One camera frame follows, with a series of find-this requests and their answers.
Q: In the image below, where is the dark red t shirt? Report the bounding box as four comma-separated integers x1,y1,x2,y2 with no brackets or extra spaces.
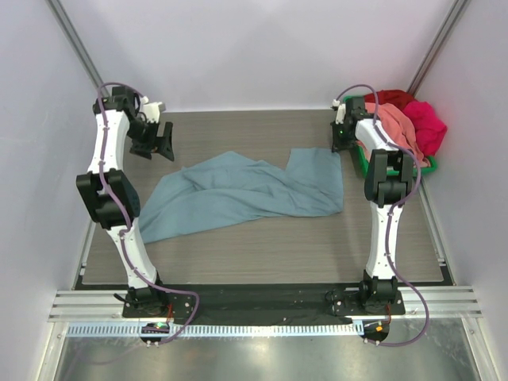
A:
364,90,416,113

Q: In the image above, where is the slotted white cable duct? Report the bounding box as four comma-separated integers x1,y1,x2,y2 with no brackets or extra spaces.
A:
67,321,364,339

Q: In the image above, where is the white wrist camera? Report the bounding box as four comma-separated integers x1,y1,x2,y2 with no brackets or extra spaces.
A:
332,99,346,125
140,96,166,124

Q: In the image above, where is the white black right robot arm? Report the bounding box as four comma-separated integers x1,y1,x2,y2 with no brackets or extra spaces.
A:
331,97,414,316

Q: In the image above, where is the light blue t shirt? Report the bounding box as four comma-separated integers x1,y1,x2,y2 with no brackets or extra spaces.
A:
139,148,344,244

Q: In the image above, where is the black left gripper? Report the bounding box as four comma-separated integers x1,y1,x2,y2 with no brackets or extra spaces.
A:
127,119,175,161

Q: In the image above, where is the beige t shirt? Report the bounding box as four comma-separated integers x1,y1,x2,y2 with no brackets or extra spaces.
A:
419,157,431,168

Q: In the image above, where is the aluminium front rail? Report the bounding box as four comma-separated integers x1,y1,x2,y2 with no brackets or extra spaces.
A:
48,286,482,322

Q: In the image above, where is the aluminium frame post right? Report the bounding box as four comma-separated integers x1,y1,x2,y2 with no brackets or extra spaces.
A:
406,0,471,97

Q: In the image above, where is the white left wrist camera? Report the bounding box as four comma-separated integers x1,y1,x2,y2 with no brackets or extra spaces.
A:
140,96,166,124

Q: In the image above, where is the green plastic bin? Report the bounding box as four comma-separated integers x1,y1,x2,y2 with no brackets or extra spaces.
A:
342,94,439,180

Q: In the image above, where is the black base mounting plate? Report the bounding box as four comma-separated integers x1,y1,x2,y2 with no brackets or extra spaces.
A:
114,283,406,326

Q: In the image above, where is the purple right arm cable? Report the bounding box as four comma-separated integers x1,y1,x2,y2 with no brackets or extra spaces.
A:
333,83,431,347

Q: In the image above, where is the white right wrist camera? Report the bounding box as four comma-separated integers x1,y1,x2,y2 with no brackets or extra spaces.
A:
332,99,346,125

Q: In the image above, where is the aluminium frame post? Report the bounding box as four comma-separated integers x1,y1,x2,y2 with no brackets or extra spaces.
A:
44,0,103,88
406,0,471,97

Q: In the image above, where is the aluminium frame post left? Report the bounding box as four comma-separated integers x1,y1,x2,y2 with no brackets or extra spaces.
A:
44,0,103,88

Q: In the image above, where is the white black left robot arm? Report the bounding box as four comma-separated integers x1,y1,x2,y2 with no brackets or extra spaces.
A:
75,82,175,318

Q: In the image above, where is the salmon pink t shirt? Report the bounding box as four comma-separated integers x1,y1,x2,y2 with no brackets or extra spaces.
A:
378,104,425,161

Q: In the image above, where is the magenta t shirt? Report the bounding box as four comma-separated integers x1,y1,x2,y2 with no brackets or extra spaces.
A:
403,101,448,156

